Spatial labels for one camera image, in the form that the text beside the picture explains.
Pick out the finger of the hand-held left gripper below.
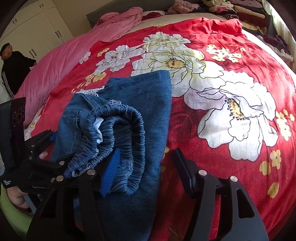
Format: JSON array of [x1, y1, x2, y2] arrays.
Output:
[[22, 153, 77, 184], [24, 130, 57, 149]]

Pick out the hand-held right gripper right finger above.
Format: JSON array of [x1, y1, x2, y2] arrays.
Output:
[[172, 148, 270, 241]]

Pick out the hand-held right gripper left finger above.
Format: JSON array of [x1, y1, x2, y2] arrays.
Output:
[[25, 148, 122, 241]]

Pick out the blue denim pants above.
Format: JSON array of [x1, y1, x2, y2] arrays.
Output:
[[51, 70, 173, 241]]

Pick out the person's left hand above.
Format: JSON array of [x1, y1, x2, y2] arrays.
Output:
[[5, 152, 48, 215]]

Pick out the pink quilt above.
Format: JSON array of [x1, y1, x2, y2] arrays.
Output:
[[14, 7, 144, 126]]

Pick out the green cloth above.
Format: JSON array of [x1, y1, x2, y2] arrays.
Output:
[[0, 185, 35, 235]]

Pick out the white wardrobe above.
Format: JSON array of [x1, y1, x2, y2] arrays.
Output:
[[0, 0, 75, 63]]

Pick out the red floral blanket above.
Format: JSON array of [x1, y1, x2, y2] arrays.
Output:
[[23, 17, 296, 241]]

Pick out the grey headboard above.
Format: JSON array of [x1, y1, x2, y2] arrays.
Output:
[[86, 0, 176, 26]]

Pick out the pile of folded clothes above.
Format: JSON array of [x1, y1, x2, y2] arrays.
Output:
[[168, 0, 294, 67]]

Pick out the cream curtain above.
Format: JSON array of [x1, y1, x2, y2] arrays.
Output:
[[264, 0, 296, 41]]

